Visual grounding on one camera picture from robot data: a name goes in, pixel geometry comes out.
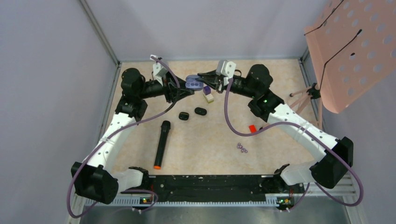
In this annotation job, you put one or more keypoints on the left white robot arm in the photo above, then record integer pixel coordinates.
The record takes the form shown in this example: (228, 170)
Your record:
(92, 178)

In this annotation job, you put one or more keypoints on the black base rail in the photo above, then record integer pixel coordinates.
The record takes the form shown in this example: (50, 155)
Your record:
(217, 188)

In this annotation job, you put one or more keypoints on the silver lilac oval case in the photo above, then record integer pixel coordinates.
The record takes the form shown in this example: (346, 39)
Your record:
(193, 84)

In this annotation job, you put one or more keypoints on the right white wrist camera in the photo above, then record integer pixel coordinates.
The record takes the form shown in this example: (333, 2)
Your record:
(225, 68)

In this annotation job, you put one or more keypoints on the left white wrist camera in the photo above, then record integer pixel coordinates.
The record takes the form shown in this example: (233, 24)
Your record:
(159, 71)

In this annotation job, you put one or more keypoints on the red block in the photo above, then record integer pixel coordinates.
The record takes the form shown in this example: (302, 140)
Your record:
(252, 128)

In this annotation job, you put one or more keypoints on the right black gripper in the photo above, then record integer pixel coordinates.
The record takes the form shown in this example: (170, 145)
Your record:
(213, 80)

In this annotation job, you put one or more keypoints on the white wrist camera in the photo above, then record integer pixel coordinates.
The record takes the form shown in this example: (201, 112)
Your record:
(159, 71)
(225, 68)

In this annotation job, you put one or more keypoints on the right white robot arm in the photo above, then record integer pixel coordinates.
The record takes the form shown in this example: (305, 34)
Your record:
(332, 156)

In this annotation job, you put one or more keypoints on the oval black charging case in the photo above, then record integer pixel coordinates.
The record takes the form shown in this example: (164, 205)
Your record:
(200, 111)

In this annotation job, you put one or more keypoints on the purple white green brick stack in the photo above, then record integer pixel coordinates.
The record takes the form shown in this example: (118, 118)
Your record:
(207, 94)

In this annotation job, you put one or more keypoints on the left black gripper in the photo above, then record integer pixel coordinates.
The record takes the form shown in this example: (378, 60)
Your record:
(171, 89)

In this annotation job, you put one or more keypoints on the pink perforated music stand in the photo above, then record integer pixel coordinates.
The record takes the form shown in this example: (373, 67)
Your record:
(352, 45)

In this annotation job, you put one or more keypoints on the small black earbud case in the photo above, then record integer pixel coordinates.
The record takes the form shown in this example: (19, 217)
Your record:
(183, 116)

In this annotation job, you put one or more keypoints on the black microphone orange end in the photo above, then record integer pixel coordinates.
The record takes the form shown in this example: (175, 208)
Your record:
(165, 129)

